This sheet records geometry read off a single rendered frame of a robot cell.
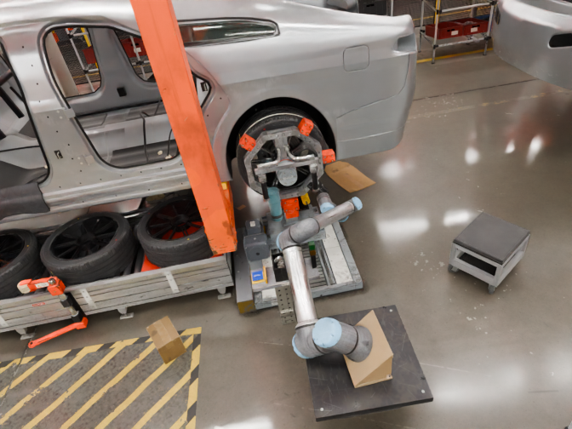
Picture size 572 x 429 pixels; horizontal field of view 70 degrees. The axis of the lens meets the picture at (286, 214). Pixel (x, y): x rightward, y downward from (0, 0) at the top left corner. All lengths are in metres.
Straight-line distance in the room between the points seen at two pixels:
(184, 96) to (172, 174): 0.95
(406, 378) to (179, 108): 1.83
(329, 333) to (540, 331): 1.48
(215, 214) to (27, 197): 1.42
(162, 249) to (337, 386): 1.53
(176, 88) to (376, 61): 1.33
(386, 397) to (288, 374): 0.70
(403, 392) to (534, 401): 0.80
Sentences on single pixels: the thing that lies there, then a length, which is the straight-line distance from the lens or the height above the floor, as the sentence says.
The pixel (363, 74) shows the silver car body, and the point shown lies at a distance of 2.89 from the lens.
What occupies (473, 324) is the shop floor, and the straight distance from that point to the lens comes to 3.03.
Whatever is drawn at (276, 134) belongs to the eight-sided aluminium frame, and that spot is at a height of 1.11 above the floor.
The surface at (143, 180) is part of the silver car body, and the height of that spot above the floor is 0.88.
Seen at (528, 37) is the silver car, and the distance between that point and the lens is 4.38.
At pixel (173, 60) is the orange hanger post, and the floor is 1.80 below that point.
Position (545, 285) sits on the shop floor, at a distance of 3.40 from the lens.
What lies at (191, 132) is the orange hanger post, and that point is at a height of 1.42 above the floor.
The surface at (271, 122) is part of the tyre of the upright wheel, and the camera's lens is 2.83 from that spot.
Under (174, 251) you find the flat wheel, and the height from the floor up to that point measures 0.46.
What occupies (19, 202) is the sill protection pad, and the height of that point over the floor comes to 0.91.
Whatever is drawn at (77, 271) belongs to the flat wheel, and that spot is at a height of 0.45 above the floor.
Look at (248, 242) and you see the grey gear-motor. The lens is 3.01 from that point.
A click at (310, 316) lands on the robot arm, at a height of 0.53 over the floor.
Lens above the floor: 2.36
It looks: 38 degrees down
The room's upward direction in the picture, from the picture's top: 9 degrees counter-clockwise
